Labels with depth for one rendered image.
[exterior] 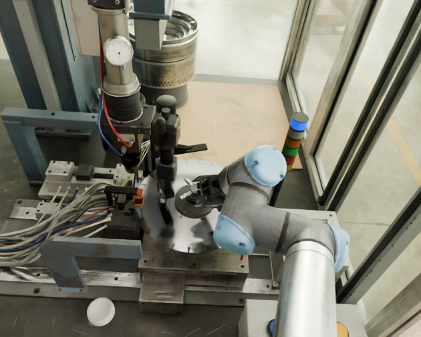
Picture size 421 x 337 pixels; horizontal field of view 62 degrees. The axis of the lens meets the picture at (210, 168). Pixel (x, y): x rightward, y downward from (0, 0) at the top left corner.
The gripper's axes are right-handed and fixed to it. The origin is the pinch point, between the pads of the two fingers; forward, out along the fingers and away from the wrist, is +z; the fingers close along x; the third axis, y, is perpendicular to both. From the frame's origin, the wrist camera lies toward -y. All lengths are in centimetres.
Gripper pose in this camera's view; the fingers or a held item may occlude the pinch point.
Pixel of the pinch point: (208, 199)
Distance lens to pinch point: 93.6
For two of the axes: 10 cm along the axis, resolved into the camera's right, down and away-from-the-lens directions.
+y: -9.1, 0.5, -4.0
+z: -3.8, 2.7, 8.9
